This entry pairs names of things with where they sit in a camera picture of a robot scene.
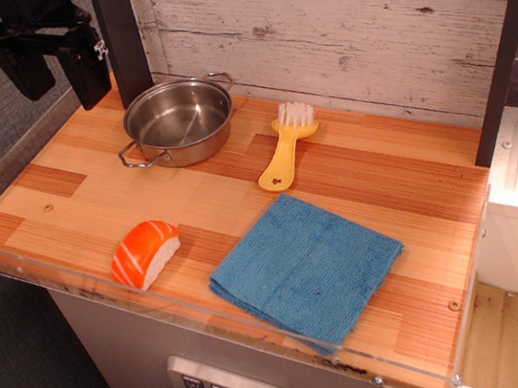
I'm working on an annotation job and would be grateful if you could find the grey cabinet with button panel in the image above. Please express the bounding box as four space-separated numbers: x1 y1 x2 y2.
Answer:
51 291 402 388

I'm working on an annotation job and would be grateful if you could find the blue folded cloth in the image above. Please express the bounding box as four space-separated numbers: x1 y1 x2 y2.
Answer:
209 195 404 356

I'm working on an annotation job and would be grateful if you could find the clear acrylic edge guard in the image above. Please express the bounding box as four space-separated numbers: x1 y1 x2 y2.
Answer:
0 162 488 388

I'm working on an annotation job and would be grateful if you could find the dark vertical post right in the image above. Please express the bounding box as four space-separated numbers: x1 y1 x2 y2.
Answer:
475 0 518 168

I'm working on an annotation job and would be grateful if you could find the yellow brush with white bristles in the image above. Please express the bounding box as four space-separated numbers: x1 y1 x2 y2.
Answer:
258 102 319 192

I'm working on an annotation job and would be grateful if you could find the orange salmon sushi toy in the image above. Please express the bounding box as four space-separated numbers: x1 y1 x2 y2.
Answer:
111 220 181 291

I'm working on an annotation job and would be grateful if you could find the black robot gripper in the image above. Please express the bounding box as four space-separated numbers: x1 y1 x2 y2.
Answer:
0 0 112 110

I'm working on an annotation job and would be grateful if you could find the dark vertical post left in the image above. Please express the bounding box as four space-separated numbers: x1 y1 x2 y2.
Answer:
91 0 154 108

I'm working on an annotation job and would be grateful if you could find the stainless steel pot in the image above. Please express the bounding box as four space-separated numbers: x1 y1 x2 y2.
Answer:
119 71 234 168

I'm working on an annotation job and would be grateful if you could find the dark vertical post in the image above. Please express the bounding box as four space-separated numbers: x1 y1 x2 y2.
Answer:
91 0 154 108
475 0 518 168

